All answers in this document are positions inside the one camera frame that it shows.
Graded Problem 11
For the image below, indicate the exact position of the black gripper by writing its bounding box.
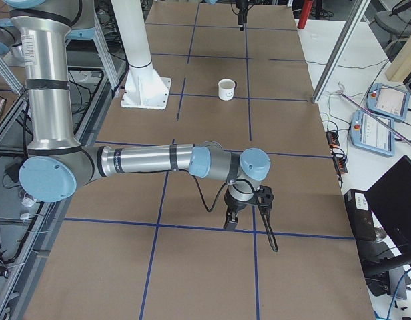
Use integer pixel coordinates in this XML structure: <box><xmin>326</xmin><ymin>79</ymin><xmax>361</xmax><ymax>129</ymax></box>
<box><xmin>223</xmin><ymin>187</ymin><xmax>256</xmax><ymax>231</ymax></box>
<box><xmin>235</xmin><ymin>0</ymin><xmax>248</xmax><ymax>31</ymax></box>

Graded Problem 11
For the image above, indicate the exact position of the white smiley mug black handle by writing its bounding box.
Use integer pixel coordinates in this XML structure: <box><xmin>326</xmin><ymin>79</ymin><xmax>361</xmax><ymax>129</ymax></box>
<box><xmin>218</xmin><ymin>79</ymin><xmax>238</xmax><ymax>101</ymax></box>

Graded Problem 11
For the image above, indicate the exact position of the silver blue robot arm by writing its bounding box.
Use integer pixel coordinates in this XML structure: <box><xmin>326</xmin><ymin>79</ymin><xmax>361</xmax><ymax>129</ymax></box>
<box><xmin>205</xmin><ymin>0</ymin><xmax>250</xmax><ymax>31</ymax></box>
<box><xmin>9</xmin><ymin>1</ymin><xmax>273</xmax><ymax>231</ymax></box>

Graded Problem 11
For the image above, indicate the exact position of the blue tape strip lengthwise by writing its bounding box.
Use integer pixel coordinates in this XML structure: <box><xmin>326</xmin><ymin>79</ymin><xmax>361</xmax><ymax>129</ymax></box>
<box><xmin>252</xmin><ymin>207</ymin><xmax>260</xmax><ymax>320</ymax></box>
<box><xmin>244</xmin><ymin>23</ymin><xmax>253</xmax><ymax>142</ymax></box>

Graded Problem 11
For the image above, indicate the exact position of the blue tape strip right lengthwise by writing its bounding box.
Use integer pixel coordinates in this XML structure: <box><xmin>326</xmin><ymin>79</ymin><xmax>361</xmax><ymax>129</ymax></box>
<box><xmin>252</xmin><ymin>207</ymin><xmax>260</xmax><ymax>320</ymax></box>

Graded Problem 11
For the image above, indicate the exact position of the orange black connector strip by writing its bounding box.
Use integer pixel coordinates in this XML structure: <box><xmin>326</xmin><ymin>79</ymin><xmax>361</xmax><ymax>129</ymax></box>
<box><xmin>326</xmin><ymin>130</ymin><xmax>348</xmax><ymax>177</ymax></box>

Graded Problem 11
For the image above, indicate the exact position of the black box on desk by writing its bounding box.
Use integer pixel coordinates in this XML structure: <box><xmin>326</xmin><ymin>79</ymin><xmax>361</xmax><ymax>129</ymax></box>
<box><xmin>344</xmin><ymin>189</ymin><xmax>376</xmax><ymax>241</ymax></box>

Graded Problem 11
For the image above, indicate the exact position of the grey office chair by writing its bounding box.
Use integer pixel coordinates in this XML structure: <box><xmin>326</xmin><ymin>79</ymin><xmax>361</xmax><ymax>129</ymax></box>
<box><xmin>374</xmin><ymin>1</ymin><xmax>411</xmax><ymax>41</ymax></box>

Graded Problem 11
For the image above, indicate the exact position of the black laptop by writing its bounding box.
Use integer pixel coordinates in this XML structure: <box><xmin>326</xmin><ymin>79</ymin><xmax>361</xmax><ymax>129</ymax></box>
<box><xmin>366</xmin><ymin>155</ymin><xmax>411</xmax><ymax>253</ymax></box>

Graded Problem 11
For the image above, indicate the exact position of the near teach pendant tablet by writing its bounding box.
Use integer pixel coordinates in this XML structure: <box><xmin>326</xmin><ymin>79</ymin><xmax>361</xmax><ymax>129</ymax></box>
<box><xmin>350</xmin><ymin>110</ymin><xmax>395</xmax><ymax>157</ymax></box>

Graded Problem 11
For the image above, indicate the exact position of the teach pendant tablet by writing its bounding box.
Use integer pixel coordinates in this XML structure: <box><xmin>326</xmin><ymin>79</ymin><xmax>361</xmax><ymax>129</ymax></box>
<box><xmin>350</xmin><ymin>110</ymin><xmax>395</xmax><ymax>157</ymax></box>
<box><xmin>366</xmin><ymin>83</ymin><xmax>410</xmax><ymax>122</ymax></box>

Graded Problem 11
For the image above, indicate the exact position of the blue tape strip right crosswise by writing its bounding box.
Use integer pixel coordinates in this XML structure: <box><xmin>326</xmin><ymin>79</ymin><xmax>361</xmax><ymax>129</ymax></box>
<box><xmin>63</xmin><ymin>217</ymin><xmax>355</xmax><ymax>240</ymax></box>

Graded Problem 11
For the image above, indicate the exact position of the far teach pendant tablet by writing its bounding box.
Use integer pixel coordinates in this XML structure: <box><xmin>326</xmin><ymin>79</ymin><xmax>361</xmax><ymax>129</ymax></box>
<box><xmin>366</xmin><ymin>83</ymin><xmax>410</xmax><ymax>122</ymax></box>

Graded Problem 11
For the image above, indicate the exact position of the wooden beam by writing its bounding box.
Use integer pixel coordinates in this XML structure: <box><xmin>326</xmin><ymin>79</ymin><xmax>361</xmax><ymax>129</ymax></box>
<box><xmin>385</xmin><ymin>36</ymin><xmax>411</xmax><ymax>82</ymax></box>

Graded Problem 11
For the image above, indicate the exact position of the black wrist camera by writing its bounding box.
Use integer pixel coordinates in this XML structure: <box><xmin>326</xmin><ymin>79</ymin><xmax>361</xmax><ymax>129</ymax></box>
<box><xmin>256</xmin><ymin>185</ymin><xmax>274</xmax><ymax>210</ymax></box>

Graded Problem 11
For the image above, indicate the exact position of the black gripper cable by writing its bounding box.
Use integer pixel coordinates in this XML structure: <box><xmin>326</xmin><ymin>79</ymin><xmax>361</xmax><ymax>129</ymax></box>
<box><xmin>191</xmin><ymin>175</ymin><xmax>280</xmax><ymax>253</ymax></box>

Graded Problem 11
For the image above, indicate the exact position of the aluminium frame post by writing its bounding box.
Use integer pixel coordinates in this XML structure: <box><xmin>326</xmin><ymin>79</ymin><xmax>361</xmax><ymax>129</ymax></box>
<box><xmin>312</xmin><ymin>0</ymin><xmax>371</xmax><ymax>103</ymax></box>

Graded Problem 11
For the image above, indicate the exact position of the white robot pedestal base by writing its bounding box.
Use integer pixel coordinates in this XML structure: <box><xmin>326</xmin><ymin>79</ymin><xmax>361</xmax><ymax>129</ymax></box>
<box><xmin>111</xmin><ymin>0</ymin><xmax>171</xmax><ymax>110</ymax></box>

